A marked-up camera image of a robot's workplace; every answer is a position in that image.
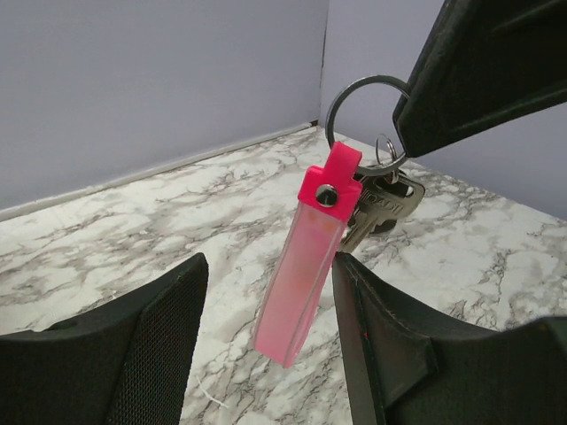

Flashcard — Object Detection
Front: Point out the pink keyring tag with ring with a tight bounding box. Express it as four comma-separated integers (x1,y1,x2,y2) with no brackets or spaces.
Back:
252,75,408,367

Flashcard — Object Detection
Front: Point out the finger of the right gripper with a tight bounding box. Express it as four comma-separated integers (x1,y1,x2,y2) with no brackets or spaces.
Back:
392,0,566,158

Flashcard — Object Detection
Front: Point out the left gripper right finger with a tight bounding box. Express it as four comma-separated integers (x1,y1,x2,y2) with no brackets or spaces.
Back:
332,252,566,424

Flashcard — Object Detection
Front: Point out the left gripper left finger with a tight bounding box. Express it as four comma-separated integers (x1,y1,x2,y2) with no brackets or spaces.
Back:
1,253,208,424

